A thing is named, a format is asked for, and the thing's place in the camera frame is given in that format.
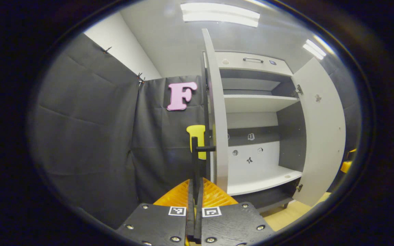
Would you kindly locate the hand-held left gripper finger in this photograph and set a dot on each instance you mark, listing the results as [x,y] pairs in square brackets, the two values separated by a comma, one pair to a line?
[190,222]
[199,222]

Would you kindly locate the black backdrop cloth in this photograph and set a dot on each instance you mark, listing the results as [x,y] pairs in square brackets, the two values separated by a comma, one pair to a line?
[80,136]

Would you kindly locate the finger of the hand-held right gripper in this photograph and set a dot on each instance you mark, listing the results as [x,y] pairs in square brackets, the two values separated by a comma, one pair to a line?
[346,166]
[352,150]

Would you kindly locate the checkered sticker shoe cabinet door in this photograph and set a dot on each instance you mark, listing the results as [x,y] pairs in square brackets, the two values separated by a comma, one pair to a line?
[220,143]

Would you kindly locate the long ceiling light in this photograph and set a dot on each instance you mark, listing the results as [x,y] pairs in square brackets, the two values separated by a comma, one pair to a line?
[221,14]

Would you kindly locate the white cabinet shelf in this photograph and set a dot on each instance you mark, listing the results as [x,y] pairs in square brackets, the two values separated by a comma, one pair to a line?
[251,103]
[262,181]

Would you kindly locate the silver door hinge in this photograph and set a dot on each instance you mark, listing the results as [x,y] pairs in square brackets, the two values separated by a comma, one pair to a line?
[299,90]
[299,188]

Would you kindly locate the grey double-door shoe cabinet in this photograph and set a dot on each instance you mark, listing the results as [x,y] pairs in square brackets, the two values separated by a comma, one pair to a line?
[291,136]

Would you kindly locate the box sticker shoe cabinet door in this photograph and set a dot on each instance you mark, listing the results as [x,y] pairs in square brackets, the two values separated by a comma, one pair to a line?
[323,136]

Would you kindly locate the small ceiling light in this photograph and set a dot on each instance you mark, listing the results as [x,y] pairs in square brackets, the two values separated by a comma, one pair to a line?
[315,49]

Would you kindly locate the black cloth clip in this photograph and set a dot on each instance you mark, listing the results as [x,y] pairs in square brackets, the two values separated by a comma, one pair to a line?
[141,78]
[106,50]

